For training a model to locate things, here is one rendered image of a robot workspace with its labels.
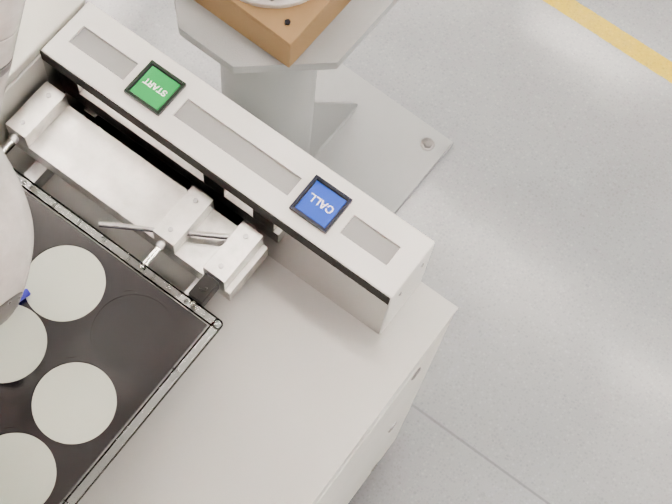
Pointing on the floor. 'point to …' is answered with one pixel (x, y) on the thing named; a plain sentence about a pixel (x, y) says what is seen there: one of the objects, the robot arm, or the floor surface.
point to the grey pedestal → (325, 101)
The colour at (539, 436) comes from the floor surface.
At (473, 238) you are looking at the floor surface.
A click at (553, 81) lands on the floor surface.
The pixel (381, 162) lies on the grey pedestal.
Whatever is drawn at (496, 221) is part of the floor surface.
